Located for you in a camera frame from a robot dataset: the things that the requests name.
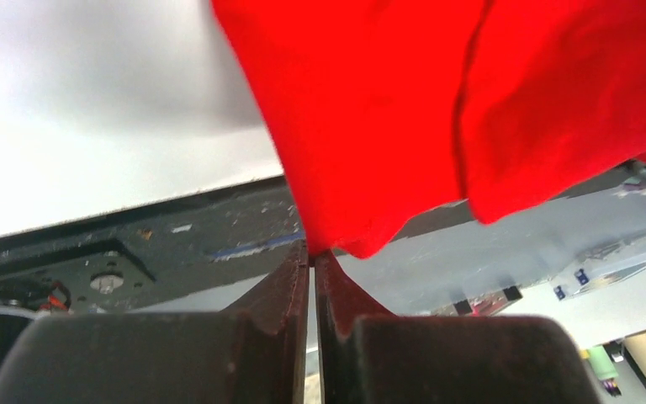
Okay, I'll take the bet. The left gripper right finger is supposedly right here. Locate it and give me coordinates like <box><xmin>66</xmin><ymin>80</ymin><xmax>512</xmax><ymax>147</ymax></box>
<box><xmin>315</xmin><ymin>252</ymin><xmax>599</xmax><ymax>403</ymax></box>

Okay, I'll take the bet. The red t-shirt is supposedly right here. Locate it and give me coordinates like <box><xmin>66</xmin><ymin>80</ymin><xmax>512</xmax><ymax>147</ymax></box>
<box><xmin>212</xmin><ymin>1</ymin><xmax>646</xmax><ymax>258</ymax></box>

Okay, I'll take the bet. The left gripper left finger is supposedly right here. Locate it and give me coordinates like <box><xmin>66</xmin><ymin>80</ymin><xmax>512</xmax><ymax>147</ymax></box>
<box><xmin>0</xmin><ymin>242</ymin><xmax>309</xmax><ymax>403</ymax></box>

